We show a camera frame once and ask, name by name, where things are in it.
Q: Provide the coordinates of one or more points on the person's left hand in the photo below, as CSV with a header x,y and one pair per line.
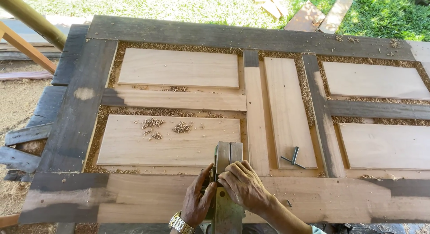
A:
x,y
196,200

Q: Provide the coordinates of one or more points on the person's right hand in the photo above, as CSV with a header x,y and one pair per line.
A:
x,y
245,188

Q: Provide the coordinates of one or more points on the metal electric hand planer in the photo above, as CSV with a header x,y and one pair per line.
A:
x,y
228,210

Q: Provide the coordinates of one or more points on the large wooden panel door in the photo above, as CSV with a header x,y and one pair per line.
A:
x,y
174,197

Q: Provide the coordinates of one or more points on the silver metal wristwatch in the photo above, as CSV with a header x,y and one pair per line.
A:
x,y
180,224

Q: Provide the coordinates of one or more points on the small dark metal bolt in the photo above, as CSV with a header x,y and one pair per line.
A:
x,y
289,203

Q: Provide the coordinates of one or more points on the black T-shaped socket wrench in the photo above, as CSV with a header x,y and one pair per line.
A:
x,y
294,157

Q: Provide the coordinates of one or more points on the light teal sleeve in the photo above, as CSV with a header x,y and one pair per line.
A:
x,y
318,230

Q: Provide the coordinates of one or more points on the pile of wood shavings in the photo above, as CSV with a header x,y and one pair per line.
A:
x,y
153,123

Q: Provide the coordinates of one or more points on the dark weathered plank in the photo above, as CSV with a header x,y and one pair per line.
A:
x,y
28,133
70,55
18,159
48,106
16,176

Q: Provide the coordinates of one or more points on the brown wooden board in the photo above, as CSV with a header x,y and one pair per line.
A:
x,y
304,18

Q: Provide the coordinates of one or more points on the heap of light wood offcuts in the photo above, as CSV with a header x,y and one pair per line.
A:
x,y
270,3

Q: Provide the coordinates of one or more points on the short orange wood piece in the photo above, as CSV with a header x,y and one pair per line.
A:
x,y
8,220

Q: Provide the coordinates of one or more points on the long light wooden board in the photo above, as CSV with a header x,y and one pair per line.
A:
x,y
336,13

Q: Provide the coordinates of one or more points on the pinkish wooden plank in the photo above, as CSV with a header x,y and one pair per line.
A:
x,y
23,75

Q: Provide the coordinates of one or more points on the orange wooden beam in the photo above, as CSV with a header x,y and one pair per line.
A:
x,y
28,49

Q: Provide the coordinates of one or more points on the stack of grey boards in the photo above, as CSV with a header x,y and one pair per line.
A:
x,y
20,49

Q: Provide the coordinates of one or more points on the thick bamboo pole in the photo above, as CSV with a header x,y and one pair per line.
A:
x,y
30,17

